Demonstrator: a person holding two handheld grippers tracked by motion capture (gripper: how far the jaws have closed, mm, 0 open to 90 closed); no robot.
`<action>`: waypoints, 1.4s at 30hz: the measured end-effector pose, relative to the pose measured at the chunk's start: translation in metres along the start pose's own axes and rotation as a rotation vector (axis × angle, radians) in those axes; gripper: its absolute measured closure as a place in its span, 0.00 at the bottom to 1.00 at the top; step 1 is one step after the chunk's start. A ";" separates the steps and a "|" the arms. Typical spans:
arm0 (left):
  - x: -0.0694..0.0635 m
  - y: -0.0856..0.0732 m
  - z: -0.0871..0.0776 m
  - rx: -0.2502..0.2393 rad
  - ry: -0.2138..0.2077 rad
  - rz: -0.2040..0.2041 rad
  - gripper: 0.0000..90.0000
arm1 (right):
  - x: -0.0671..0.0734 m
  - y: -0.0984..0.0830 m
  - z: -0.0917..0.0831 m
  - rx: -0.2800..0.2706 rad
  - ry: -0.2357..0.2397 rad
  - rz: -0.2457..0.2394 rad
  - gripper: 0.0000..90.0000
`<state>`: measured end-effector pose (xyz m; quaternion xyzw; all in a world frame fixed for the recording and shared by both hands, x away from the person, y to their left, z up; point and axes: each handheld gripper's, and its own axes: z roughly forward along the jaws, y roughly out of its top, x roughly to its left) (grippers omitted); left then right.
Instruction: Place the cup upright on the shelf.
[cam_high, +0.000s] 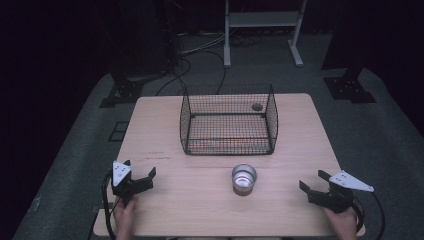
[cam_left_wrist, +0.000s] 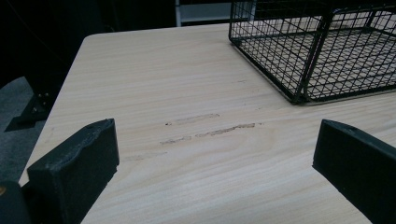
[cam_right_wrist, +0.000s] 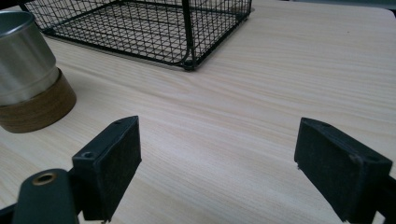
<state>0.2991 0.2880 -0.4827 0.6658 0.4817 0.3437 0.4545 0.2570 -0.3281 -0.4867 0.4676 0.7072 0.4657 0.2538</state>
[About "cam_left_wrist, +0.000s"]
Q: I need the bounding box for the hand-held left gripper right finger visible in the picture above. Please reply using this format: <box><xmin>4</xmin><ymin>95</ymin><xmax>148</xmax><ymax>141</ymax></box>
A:
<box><xmin>312</xmin><ymin>119</ymin><xmax>396</xmax><ymax>224</ymax></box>

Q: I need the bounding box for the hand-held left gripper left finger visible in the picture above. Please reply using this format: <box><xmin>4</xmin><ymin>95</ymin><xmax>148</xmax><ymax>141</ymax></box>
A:
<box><xmin>26</xmin><ymin>118</ymin><xmax>120</xmax><ymax>224</ymax></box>

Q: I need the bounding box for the black metal stand foot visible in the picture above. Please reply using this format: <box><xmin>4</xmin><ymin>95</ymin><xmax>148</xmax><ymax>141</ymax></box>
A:
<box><xmin>4</xmin><ymin>91</ymin><xmax>50</xmax><ymax>133</ymax></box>

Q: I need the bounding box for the black wire mesh basket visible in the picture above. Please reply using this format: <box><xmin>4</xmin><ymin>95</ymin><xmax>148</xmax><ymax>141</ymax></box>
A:
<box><xmin>228</xmin><ymin>0</ymin><xmax>396</xmax><ymax>105</ymax></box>

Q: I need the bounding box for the white shelf frame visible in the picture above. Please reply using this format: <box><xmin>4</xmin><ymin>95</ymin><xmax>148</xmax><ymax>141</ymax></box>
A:
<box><xmin>175</xmin><ymin>0</ymin><xmax>258</xmax><ymax>27</ymax></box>

